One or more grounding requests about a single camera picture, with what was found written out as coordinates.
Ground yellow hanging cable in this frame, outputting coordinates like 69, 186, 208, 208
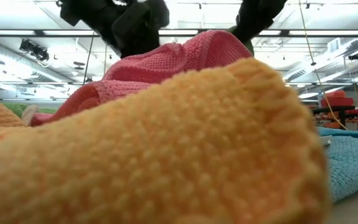
298, 0, 351, 131

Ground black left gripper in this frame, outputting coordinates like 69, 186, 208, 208
104, 0, 170, 59

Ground grey ceiling vent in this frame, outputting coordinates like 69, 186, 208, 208
327, 37, 342, 54

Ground black shelf table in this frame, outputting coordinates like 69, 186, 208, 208
311, 105, 358, 131

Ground orange microfiber towel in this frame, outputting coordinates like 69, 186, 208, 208
0, 57, 332, 224

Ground green microfiber towel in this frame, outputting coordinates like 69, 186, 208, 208
0, 102, 58, 119
227, 26, 255, 57

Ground black hanging cable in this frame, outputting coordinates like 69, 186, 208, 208
81, 30, 96, 84

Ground red stacked bins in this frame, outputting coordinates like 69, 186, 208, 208
320, 90, 356, 108

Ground black ceiling device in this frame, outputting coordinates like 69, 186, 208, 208
18, 38, 50, 62

